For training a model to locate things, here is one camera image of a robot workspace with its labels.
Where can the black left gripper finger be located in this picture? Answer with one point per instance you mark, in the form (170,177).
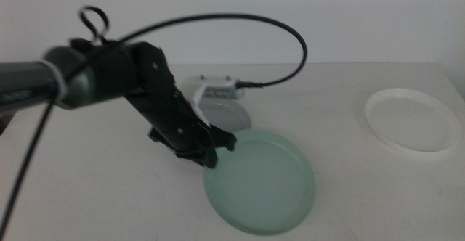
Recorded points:
(223,139)
(207,157)

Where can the pale green shallow bowl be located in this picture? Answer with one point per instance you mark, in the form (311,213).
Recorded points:
(261,186)

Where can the white shallow bowl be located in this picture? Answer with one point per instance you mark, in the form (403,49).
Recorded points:
(414,125)

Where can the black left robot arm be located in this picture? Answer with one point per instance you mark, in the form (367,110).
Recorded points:
(91,81)

